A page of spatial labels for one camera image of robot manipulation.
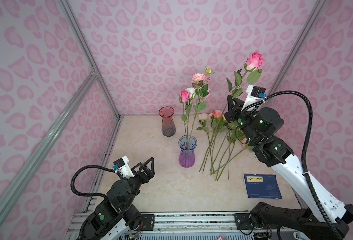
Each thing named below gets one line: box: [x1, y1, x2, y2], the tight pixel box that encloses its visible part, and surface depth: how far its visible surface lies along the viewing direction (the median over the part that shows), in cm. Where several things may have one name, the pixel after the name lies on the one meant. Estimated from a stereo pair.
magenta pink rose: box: [179, 90, 190, 142], surface depth 71 cm
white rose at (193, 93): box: [187, 87, 196, 142], surface depth 74 cm
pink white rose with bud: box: [189, 66, 215, 142], surface depth 72 cm
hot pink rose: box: [222, 52, 265, 115], surface depth 51 cm
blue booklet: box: [243, 173, 283, 200], surface depth 85 cm
